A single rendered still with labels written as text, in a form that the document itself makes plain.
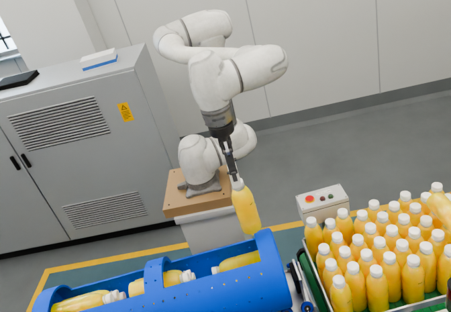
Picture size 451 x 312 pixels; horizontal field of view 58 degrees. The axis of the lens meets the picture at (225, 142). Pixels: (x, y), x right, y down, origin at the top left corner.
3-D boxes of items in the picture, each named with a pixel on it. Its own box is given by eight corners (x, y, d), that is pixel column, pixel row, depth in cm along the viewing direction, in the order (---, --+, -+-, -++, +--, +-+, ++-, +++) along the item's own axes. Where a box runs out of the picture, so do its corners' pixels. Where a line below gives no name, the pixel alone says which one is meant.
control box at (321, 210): (298, 212, 180) (294, 194, 175) (341, 200, 180) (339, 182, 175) (305, 227, 172) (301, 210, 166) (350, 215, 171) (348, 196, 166)
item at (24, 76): (3, 81, 312) (1, 77, 310) (41, 72, 308) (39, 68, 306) (-11, 94, 292) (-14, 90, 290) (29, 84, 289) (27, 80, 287)
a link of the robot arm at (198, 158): (181, 173, 208) (168, 137, 197) (213, 160, 212) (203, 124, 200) (189, 190, 195) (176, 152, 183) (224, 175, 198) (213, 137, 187)
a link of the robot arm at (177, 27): (152, 34, 149) (186, 23, 151) (143, 25, 164) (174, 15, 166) (163, 67, 156) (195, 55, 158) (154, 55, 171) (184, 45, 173)
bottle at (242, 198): (237, 230, 142) (223, 190, 132) (249, 217, 146) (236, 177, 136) (253, 236, 137) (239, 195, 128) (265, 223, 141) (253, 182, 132)
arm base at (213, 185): (178, 179, 214) (176, 171, 211) (219, 169, 213) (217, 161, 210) (178, 201, 199) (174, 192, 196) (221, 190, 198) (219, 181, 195)
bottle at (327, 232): (346, 262, 164) (342, 229, 154) (329, 266, 164) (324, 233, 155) (340, 249, 170) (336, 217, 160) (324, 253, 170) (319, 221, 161)
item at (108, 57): (86, 66, 291) (81, 56, 287) (118, 56, 291) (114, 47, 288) (83, 72, 281) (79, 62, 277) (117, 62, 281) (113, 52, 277)
